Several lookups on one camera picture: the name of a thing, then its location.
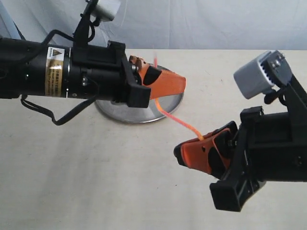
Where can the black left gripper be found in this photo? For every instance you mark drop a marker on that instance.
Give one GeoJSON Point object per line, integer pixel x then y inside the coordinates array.
{"type": "Point", "coordinates": [105, 73]}

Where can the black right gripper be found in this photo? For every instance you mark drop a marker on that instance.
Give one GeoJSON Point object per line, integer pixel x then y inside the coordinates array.
{"type": "Point", "coordinates": [271, 147]}

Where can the thin pink stick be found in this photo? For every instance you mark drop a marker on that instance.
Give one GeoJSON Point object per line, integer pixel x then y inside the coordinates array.
{"type": "Point", "coordinates": [169, 115]}

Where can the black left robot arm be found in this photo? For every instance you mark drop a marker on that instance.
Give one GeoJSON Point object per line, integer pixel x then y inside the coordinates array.
{"type": "Point", "coordinates": [26, 68]}

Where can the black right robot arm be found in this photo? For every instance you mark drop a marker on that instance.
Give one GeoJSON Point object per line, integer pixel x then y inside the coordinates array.
{"type": "Point", "coordinates": [263, 148]}

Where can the round stainless steel plate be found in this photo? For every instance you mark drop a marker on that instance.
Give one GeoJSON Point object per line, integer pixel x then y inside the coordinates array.
{"type": "Point", "coordinates": [122, 113]}

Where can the white backdrop curtain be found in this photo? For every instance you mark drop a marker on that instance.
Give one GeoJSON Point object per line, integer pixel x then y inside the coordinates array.
{"type": "Point", "coordinates": [174, 24]}

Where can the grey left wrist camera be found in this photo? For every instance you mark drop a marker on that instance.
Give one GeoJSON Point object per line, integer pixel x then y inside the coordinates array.
{"type": "Point", "coordinates": [106, 10]}

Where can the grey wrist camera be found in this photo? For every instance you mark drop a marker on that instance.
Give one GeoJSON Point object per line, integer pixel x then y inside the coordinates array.
{"type": "Point", "coordinates": [262, 73]}
{"type": "Point", "coordinates": [106, 10]}

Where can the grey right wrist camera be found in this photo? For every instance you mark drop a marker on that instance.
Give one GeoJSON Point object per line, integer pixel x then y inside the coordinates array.
{"type": "Point", "coordinates": [262, 73]}

